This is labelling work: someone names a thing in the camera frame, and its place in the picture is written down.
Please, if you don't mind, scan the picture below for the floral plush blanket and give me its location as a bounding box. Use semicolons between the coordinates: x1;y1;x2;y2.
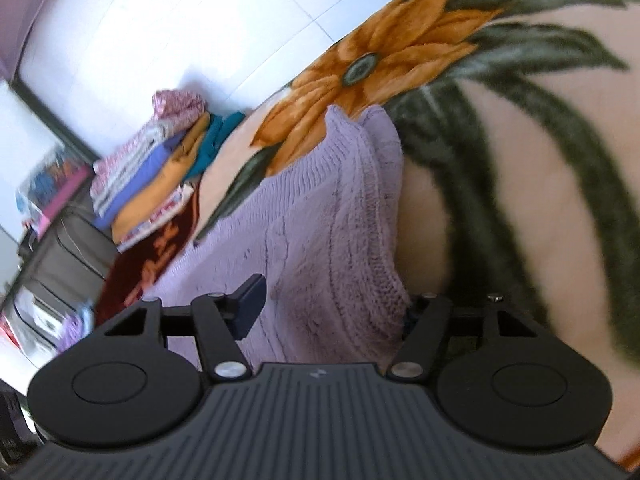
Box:
94;0;640;463

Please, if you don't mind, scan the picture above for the clear plastic storage box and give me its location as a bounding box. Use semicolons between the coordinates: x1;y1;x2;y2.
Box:
14;141;95;239

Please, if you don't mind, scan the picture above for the purple curtain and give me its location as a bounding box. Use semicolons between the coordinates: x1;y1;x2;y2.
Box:
0;0;68;78

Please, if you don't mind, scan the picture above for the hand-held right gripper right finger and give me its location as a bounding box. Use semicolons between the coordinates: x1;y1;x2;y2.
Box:
387;292;542;380

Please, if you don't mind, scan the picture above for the lilac knit sweater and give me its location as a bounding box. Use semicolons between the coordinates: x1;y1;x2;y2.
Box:
144;102;414;377

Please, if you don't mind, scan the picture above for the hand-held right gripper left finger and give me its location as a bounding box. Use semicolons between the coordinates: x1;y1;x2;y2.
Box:
102;274;267;380

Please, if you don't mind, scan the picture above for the grey soft suitcase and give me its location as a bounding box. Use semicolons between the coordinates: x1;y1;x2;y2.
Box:
19;204;119;314

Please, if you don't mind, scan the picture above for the stack of folded clothes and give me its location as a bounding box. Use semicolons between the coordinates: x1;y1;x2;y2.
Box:
90;89;247;254

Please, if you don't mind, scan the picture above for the lilac and blue folded cloth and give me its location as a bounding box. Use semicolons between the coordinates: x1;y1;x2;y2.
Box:
56;302;97;357

